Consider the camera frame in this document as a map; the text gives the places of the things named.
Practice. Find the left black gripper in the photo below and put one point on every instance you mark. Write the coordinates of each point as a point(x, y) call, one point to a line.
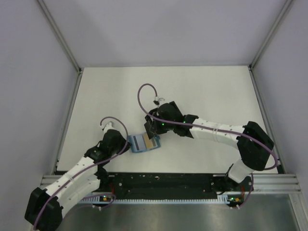
point(122, 139)

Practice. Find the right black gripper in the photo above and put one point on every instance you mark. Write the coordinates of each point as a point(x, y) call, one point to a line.
point(156, 129)

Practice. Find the blue leather card holder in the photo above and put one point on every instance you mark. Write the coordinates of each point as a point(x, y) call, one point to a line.
point(146, 150)

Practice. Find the black striped card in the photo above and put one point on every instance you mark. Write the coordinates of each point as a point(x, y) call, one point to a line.
point(138, 144)

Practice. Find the gold credit card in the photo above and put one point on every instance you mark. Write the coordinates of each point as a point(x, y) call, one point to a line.
point(149, 143)

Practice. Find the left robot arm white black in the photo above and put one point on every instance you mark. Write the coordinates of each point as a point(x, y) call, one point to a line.
point(47, 207)

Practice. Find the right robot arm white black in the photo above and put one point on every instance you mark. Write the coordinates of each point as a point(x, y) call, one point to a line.
point(252, 142)

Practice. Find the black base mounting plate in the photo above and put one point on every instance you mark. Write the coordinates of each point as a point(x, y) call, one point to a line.
point(176, 193)

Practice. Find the white slotted cable duct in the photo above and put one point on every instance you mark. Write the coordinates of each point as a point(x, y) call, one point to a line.
point(221, 199)

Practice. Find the aluminium front rail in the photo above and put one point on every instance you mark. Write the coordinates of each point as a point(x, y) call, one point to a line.
point(276, 184)

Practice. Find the left aluminium frame post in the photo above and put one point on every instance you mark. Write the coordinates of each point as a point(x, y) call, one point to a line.
point(56, 31)

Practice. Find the aluminium frame post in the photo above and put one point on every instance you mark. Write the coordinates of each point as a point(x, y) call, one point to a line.
point(56, 31)
point(272, 32)

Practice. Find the right aluminium frame post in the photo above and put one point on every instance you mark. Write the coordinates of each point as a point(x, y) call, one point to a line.
point(272, 32)

